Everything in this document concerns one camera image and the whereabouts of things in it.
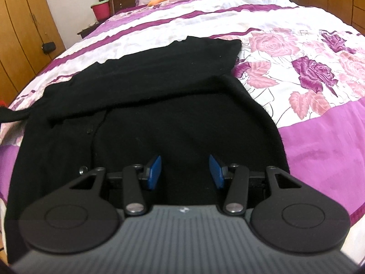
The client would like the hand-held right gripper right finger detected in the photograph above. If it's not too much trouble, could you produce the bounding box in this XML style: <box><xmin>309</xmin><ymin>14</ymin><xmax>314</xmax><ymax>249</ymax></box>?
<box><xmin>209</xmin><ymin>154</ymin><xmax>300</xmax><ymax>216</ymax></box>

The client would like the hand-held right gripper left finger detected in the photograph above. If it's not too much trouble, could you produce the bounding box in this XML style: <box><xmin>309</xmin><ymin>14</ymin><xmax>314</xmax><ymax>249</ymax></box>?
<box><xmin>68</xmin><ymin>155</ymin><xmax>163</xmax><ymax>216</ymax></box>

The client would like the black knit cardigan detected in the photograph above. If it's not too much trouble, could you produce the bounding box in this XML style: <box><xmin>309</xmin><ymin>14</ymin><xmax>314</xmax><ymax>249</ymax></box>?
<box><xmin>0</xmin><ymin>36</ymin><xmax>291</xmax><ymax>263</ymax></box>

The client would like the purple floral bedspread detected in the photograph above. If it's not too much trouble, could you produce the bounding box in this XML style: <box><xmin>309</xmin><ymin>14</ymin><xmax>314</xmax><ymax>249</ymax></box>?
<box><xmin>0</xmin><ymin>0</ymin><xmax>365</xmax><ymax>263</ymax></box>

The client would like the dark wooden nightstand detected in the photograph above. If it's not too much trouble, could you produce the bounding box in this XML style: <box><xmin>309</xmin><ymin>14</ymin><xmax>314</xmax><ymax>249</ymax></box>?
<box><xmin>77</xmin><ymin>21</ymin><xmax>100</xmax><ymax>39</ymax></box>

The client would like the pink plastic bin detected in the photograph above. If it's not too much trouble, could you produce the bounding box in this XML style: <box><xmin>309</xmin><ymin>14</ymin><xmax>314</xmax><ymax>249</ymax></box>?
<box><xmin>91</xmin><ymin>1</ymin><xmax>110</xmax><ymax>22</ymax></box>

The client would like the light wooden wardrobe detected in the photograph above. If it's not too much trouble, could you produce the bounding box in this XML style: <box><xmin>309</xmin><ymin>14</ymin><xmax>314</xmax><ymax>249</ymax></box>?
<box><xmin>0</xmin><ymin>0</ymin><xmax>66</xmax><ymax>105</ymax></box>

